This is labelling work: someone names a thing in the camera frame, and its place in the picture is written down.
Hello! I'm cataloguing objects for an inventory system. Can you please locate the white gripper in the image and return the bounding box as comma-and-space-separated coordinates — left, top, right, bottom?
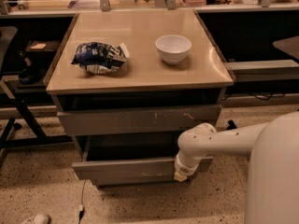
174, 160, 199, 182

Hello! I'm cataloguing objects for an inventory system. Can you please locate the grey drawer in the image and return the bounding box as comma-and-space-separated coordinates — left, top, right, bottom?
72, 131, 214, 181
90, 174, 197, 189
58, 105, 221, 136

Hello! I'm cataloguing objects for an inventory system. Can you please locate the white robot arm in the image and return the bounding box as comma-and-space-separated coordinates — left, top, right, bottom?
174, 111, 299, 224

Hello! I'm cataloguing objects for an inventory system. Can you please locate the grey bottom drawer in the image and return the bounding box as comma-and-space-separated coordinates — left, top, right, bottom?
90, 174, 197, 189

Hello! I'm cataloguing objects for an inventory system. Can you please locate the grey drawer cabinet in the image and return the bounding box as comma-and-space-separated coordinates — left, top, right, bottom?
43, 8, 236, 161

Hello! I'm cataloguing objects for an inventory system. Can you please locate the grey top drawer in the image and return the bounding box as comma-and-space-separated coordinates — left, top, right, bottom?
58, 105, 221, 136

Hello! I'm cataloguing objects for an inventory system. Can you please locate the black wheeled stand leg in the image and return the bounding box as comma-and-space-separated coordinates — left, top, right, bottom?
227, 119, 237, 130

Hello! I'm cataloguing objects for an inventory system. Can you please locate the white ceramic bowl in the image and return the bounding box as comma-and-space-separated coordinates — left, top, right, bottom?
155, 35, 192, 64

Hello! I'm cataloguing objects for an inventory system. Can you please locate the crumpled blue chip bag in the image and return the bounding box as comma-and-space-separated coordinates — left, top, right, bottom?
71, 42, 130, 75

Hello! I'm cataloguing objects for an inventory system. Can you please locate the white shoe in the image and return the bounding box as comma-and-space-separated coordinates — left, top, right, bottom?
21, 214, 50, 224

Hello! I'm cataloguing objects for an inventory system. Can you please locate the black bag under bench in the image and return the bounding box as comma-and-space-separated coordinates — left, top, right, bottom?
19, 51, 41, 84

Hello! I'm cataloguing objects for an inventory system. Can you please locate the dark box with note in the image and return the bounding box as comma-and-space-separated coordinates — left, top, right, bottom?
25, 40, 60, 59

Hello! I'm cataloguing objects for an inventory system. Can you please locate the black floor cable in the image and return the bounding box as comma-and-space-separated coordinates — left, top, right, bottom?
77, 179, 88, 224

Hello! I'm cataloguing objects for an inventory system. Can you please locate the grey metal bench rail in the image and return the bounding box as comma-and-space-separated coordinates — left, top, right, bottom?
224, 60, 299, 82

